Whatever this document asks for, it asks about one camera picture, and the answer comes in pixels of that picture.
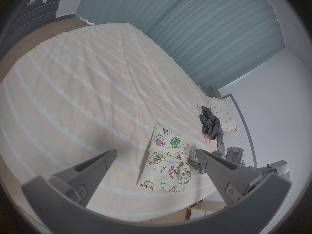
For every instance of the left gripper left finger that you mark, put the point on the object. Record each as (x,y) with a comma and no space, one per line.
(82,179)

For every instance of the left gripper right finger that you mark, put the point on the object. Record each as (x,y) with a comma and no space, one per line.
(231,177)

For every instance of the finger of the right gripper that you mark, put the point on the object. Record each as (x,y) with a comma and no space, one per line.
(196,167)

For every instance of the white printed pyjama top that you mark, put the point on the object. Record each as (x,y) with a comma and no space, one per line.
(165,164)

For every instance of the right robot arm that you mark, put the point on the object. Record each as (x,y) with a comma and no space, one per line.
(234,155)

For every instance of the pink garment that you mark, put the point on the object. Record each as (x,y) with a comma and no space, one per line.
(209,139)

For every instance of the dark grey garment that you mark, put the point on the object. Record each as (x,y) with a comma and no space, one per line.
(221,142)

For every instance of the pale wooden shelf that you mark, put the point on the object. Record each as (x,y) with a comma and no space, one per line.
(197,211)

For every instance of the black garment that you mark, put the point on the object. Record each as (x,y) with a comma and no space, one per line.
(210,123)

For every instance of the white printed pillow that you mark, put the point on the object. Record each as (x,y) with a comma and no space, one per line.
(224,113)

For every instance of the grey bedside table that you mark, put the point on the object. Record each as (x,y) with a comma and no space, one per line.
(209,90)

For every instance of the bed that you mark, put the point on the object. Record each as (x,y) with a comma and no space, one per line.
(85,94)

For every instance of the blue-green curtain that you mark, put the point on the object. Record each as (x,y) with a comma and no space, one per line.
(195,28)

